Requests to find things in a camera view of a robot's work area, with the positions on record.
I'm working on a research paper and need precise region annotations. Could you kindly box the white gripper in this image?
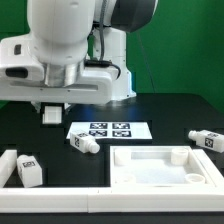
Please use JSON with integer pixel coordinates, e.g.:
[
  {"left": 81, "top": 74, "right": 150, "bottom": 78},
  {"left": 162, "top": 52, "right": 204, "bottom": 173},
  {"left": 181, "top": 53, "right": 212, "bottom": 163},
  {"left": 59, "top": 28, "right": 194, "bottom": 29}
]
[{"left": 0, "top": 36, "right": 118, "bottom": 116}]

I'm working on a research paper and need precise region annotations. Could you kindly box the white square tabletop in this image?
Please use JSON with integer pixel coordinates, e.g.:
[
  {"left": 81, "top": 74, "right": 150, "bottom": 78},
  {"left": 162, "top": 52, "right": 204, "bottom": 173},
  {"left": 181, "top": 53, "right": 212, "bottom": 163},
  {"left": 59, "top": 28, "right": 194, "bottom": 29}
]
[{"left": 110, "top": 146, "right": 215, "bottom": 187}]

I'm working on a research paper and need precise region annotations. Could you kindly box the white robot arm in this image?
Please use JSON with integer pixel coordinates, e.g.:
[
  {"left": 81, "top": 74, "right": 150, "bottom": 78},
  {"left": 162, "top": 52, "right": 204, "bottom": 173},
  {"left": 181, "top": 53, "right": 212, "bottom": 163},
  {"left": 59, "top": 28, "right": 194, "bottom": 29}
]
[{"left": 0, "top": 0, "right": 158, "bottom": 106}]

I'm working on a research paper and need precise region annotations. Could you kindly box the white marker sheet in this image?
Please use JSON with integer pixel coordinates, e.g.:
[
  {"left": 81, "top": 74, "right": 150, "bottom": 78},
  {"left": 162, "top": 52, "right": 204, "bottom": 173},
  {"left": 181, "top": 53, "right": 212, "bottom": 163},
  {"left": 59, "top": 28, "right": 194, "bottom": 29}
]
[{"left": 67, "top": 122, "right": 152, "bottom": 140}]

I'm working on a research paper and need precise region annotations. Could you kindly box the white U-shaped fence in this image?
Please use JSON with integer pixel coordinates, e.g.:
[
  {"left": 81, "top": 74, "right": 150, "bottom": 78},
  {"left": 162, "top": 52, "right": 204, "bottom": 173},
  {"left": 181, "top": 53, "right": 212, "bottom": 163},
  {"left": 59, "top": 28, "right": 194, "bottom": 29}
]
[{"left": 0, "top": 149, "right": 224, "bottom": 213}]

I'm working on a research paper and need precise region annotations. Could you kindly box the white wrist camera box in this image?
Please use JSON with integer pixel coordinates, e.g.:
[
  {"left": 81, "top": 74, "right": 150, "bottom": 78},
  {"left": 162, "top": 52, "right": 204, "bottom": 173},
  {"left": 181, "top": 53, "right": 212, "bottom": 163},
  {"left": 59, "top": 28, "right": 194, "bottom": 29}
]
[{"left": 0, "top": 35, "right": 44, "bottom": 81}]

